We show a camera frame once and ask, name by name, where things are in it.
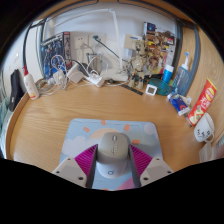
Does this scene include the beige robot figure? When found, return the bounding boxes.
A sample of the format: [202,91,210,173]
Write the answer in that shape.
[128,41,149,89]

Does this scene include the teal blanket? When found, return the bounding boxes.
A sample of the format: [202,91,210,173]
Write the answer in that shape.
[0,96,11,149]

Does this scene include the white mug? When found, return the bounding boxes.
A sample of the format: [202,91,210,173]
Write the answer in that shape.
[193,112,216,144]

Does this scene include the small white cube clock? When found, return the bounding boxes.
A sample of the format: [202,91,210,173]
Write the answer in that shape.
[145,83,158,97]

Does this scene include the white red-pump lotion bottle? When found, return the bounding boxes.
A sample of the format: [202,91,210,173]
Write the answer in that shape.
[21,65,40,101]

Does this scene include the dark green plug cable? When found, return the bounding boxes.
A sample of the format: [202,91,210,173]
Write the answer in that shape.
[93,35,130,64]

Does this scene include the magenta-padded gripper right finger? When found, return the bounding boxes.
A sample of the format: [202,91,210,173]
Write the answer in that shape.
[128,143,174,188]

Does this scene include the small white printed box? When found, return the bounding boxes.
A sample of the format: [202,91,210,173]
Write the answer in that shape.
[124,33,143,51]

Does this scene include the light blue printed mouse pad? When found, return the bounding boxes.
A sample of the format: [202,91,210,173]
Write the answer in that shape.
[59,118,164,192]

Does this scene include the colourful printed box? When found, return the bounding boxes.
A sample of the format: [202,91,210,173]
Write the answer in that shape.
[143,21,176,76]

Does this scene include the white wall outlet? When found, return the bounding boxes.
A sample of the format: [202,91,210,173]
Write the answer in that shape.
[72,33,89,54]
[88,33,107,54]

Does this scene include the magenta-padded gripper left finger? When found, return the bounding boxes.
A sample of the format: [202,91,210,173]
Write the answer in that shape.
[52,143,99,189]

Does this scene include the blue spray bottle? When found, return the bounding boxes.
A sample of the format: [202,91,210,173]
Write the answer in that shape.
[171,51,191,96]

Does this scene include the blue robot model kit box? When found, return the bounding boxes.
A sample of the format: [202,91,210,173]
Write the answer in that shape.
[39,31,72,81]

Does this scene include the red chips can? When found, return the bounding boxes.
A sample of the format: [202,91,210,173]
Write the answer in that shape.
[186,78,218,127]

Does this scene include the black bag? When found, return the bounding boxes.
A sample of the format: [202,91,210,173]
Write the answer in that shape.
[8,68,25,113]

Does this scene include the grey computer mouse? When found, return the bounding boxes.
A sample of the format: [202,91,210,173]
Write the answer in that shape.
[95,131,130,180]

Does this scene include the teal bowl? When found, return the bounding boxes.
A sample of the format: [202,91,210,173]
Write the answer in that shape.
[148,78,172,97]

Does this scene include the blue snack packet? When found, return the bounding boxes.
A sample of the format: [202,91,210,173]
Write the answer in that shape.
[167,93,193,117]

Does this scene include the glass jar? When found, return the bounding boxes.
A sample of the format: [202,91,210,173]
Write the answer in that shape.
[86,53,102,73]

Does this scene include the tall white power adapter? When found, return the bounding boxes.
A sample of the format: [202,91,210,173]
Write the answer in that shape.
[68,64,84,84]

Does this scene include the blue tube with white cap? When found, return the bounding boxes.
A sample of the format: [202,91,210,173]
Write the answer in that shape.
[162,64,175,84]

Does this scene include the black ruler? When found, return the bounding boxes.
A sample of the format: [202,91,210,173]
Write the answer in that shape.
[119,83,144,97]

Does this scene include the white power strip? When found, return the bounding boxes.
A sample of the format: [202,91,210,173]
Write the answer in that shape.
[88,74,106,88]

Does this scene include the tangled white cables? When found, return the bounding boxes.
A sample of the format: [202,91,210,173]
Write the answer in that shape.
[36,54,101,96]

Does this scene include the square white power adapter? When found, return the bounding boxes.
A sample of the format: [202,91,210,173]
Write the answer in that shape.
[52,69,66,86]

